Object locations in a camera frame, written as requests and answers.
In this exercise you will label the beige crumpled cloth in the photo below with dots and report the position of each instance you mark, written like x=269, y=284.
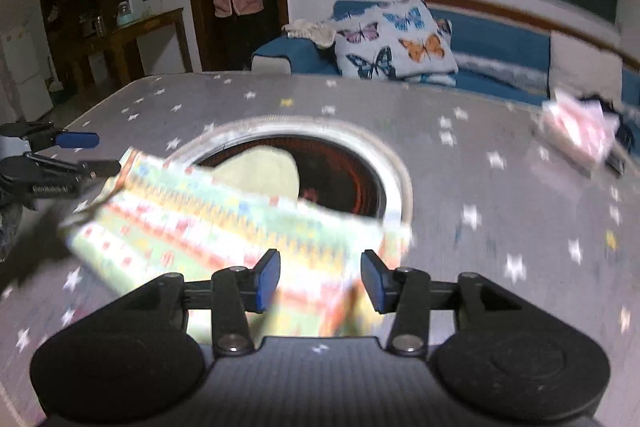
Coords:
x=310, y=32

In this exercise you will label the person's left forearm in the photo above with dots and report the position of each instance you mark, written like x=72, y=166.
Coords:
x=7, y=232

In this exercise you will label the pale green jar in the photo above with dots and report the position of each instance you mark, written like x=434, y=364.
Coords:
x=124, y=14

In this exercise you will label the black round induction cooker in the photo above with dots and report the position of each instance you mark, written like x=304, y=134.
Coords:
x=345, y=172

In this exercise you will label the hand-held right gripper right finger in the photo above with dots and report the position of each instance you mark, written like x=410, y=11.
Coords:
x=377, y=282

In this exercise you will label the wooden side table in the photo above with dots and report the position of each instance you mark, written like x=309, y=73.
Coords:
x=145, y=27

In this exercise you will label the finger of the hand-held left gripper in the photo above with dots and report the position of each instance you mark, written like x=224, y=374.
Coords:
x=77, y=140
x=95, y=169

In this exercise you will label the butterfly print pillow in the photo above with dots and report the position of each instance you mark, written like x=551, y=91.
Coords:
x=395, y=42

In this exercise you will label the white refrigerator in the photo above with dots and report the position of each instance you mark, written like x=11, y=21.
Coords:
x=25, y=72

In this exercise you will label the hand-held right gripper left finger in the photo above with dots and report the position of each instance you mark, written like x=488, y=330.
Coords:
x=267, y=279

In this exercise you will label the patterned yellow-green child garment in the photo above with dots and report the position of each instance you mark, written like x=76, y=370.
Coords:
x=210, y=217

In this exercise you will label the grey star-print tablecloth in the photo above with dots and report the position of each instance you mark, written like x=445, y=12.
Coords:
x=500, y=207

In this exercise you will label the blue sofa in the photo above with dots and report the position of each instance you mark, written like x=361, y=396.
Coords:
x=490, y=42

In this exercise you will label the pink tissue pack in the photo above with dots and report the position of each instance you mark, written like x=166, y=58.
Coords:
x=580, y=127

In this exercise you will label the grey cushion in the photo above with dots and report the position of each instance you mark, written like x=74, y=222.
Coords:
x=585, y=64

